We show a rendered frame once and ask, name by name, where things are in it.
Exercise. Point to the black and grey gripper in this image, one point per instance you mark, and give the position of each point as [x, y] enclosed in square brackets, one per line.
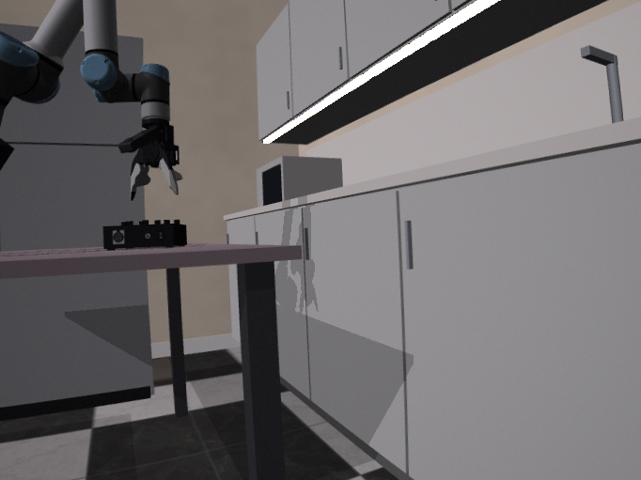
[161, 152]

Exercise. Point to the black lighting desk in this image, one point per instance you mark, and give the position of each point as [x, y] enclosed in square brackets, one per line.
[144, 235]

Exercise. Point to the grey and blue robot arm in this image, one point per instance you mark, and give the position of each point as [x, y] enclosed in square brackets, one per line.
[32, 76]

